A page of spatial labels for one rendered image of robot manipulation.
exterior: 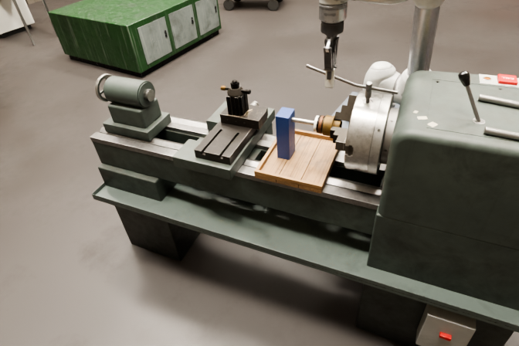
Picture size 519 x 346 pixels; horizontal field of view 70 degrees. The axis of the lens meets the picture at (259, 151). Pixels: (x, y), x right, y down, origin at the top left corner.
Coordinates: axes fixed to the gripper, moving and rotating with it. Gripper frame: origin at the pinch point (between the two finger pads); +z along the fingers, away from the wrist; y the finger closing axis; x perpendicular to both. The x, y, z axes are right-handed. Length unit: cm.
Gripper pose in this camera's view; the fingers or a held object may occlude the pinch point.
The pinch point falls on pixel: (330, 77)
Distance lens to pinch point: 137.4
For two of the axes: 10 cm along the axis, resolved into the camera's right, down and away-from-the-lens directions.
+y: -3.9, 5.5, -7.4
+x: 9.2, 1.7, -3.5
